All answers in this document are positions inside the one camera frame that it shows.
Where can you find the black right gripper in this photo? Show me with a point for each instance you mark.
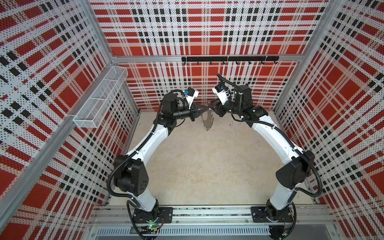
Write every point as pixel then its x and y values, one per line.
pixel 218 107

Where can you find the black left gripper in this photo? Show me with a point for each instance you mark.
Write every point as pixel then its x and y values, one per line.
pixel 196 113

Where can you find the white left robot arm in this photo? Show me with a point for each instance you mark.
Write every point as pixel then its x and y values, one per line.
pixel 130 179

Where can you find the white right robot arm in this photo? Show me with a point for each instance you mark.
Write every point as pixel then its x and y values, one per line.
pixel 296 162

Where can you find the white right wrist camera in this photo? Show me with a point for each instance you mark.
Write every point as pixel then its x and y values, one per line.
pixel 222 92

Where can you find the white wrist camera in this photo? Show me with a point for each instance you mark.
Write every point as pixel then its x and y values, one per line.
pixel 222 92
pixel 190 95

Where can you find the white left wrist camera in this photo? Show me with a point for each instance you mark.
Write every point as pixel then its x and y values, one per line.
pixel 190 95

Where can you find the black hook rail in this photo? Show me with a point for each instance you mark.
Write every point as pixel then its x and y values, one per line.
pixel 225 59

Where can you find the white wire mesh basket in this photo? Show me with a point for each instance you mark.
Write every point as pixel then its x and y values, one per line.
pixel 93 111

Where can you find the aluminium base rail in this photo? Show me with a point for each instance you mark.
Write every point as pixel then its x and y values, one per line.
pixel 230 222

